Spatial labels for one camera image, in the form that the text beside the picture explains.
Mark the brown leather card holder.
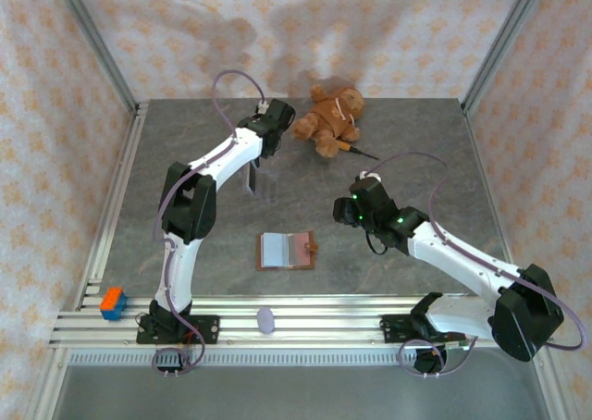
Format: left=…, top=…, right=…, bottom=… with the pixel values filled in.
left=255, top=229, right=321, bottom=272

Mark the brown teddy bear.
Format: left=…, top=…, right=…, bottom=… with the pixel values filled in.
left=290, top=83, right=365, bottom=158

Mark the lavender oval pebble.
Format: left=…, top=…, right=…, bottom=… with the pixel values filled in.
left=255, top=306, right=276, bottom=335

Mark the metal vent grille strip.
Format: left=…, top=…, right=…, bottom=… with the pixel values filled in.
left=67, top=349, right=540, bottom=368

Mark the black electronics box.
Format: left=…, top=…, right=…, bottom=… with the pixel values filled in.
left=414, top=345, right=448, bottom=374
left=155, top=351, right=190, bottom=374

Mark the orange blue toy block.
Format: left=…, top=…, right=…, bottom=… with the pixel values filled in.
left=99, top=286, right=128, bottom=322

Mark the orange handled screwdriver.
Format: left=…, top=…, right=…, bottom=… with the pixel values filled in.
left=335, top=135, right=383, bottom=162

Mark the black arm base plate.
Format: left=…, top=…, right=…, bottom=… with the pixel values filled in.
left=378, top=313, right=466, bottom=346
left=135, top=315, right=221, bottom=346

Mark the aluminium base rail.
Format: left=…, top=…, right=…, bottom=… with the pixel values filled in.
left=48, top=294, right=556, bottom=350

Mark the aluminium side rail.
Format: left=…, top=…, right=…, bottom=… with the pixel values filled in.
left=72, top=101, right=150, bottom=311
left=460, top=99, right=529, bottom=309

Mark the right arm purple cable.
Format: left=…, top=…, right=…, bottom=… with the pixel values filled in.
left=369, top=151, right=589, bottom=377

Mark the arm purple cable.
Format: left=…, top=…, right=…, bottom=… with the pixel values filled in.
left=152, top=69, right=272, bottom=377
left=369, top=151, right=589, bottom=377

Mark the aluminium frame post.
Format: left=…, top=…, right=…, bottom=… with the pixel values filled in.
left=48, top=0, right=141, bottom=111
left=461, top=0, right=552, bottom=114

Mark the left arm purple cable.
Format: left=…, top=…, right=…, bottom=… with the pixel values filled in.
left=152, top=69, right=272, bottom=377

